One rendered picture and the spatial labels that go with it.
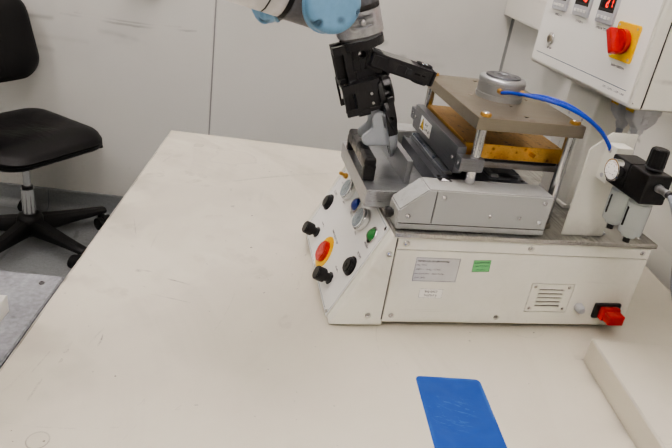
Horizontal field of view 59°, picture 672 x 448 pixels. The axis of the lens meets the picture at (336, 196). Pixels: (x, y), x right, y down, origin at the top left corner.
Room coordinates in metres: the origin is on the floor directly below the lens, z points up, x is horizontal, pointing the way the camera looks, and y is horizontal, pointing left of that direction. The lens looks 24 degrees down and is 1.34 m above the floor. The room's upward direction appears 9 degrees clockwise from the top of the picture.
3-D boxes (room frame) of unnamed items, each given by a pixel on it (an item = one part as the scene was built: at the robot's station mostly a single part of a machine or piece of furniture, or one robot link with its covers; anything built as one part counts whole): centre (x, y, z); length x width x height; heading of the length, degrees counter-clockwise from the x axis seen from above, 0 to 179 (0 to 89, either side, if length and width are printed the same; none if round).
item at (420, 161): (1.01, -0.21, 0.98); 0.20 x 0.17 x 0.03; 13
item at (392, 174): (1.00, -0.17, 0.97); 0.30 x 0.22 x 0.08; 103
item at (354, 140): (0.97, -0.03, 0.99); 0.15 x 0.02 x 0.04; 13
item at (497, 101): (1.00, -0.29, 1.08); 0.31 x 0.24 x 0.13; 13
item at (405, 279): (1.00, -0.25, 0.84); 0.53 x 0.37 x 0.17; 103
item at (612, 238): (1.02, -0.28, 0.93); 0.46 x 0.35 x 0.01; 103
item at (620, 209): (0.83, -0.42, 1.05); 0.15 x 0.05 x 0.15; 13
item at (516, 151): (1.01, -0.25, 1.07); 0.22 x 0.17 x 0.10; 13
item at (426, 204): (0.86, -0.21, 0.97); 0.26 x 0.05 x 0.07; 103
